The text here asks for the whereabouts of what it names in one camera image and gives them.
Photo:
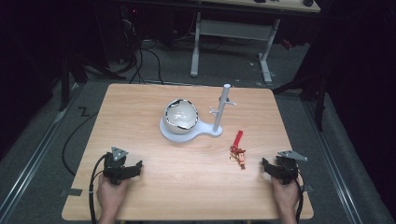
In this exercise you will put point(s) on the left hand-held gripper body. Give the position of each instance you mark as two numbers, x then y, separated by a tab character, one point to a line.
115	166

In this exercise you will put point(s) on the white egg-shaped bowl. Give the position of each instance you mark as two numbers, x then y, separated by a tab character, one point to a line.
180	116

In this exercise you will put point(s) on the black stand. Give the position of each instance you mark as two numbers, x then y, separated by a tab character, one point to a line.
67	81
314	90

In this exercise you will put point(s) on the metal floor rail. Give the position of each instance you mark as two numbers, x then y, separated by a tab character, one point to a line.
336	168
34	161

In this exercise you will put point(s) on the person's right hand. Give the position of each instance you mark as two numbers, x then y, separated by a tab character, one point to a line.
285	196

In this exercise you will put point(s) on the person's left hand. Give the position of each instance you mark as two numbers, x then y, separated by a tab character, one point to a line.
110	194

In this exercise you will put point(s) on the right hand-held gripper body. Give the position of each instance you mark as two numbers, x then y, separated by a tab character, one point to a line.
289	166

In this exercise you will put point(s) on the black computer mouse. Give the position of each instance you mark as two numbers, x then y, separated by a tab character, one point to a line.
308	2

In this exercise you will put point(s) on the white stand with pegged pole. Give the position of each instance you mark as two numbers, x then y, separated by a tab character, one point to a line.
219	115

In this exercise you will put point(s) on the grey tape strip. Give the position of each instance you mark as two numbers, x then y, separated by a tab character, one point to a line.
71	192
308	188

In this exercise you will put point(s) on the wooden desk with white legs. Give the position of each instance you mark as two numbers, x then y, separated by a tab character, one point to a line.
233	29

